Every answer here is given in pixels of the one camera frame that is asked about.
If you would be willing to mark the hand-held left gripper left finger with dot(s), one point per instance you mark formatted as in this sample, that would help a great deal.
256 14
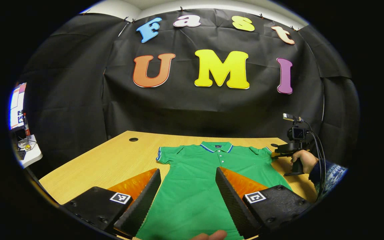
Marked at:
142 206

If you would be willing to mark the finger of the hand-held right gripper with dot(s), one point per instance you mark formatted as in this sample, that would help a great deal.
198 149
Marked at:
282 149

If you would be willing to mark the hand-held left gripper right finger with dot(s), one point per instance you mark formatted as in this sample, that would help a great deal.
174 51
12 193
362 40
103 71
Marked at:
233 205

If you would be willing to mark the green T-shirt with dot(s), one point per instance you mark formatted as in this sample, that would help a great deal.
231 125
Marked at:
192 186

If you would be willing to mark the black backdrop cloth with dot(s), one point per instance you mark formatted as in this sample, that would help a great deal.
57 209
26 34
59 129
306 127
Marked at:
195 106

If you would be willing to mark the white side table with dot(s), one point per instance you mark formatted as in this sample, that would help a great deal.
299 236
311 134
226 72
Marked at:
33 156

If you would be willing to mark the small red bottle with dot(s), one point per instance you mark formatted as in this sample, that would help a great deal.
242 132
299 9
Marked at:
27 128

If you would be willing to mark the computer monitor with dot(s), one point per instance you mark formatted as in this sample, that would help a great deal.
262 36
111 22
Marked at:
16 106

